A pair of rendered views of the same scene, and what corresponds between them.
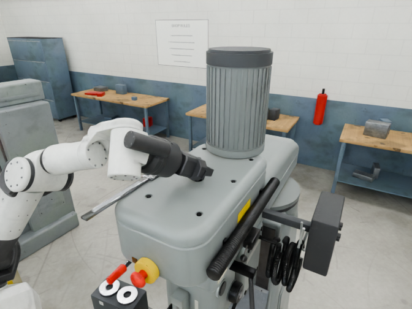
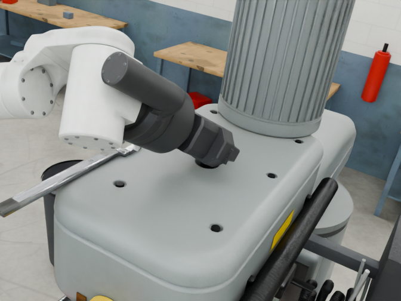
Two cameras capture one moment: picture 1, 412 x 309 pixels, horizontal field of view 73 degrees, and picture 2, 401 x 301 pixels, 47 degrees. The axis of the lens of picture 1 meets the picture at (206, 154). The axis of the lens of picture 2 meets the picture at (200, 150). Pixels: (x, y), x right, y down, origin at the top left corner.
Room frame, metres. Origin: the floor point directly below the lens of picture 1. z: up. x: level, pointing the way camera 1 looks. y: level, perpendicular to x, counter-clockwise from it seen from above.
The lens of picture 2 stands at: (0.06, 0.08, 2.22)
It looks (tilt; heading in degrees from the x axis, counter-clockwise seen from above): 27 degrees down; 356
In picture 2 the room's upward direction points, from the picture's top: 9 degrees clockwise
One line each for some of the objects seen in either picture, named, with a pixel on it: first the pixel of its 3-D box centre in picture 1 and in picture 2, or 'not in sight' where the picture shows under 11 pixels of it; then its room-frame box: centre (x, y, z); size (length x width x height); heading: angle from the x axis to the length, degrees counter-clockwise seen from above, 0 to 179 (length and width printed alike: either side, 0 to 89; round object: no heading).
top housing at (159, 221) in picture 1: (200, 199); (204, 201); (0.68, 0.02, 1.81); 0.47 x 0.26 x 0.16; 150
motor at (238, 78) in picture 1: (236, 101); (286, 34); (0.89, -0.10, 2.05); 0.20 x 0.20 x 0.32
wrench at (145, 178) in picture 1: (124, 192); (74, 171); (0.59, 0.20, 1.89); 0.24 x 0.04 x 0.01; 150
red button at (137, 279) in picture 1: (140, 278); not in sight; (0.45, 0.15, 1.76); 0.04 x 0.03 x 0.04; 60
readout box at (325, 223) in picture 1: (325, 232); (400, 280); (0.76, -0.42, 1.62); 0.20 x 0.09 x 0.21; 150
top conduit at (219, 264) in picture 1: (249, 217); (290, 242); (0.63, -0.12, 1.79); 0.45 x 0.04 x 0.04; 150
